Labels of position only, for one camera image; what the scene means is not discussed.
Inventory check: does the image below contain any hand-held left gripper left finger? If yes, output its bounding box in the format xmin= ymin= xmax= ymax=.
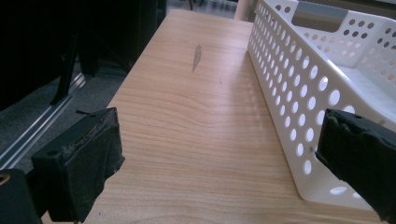
xmin=30 ymin=106 xmax=126 ymax=223

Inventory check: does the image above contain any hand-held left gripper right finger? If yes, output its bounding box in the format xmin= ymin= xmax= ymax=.
xmin=315 ymin=108 xmax=396 ymax=224

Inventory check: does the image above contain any white perforated plastic basket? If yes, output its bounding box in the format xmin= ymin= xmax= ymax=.
xmin=247 ymin=0 xmax=396 ymax=212

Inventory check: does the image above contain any black stand leg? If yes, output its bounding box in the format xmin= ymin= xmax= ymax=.
xmin=49 ymin=31 xmax=80 ymax=106

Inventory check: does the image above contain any aluminium floor rail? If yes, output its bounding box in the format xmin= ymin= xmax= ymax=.
xmin=0 ymin=73 xmax=87 ymax=171

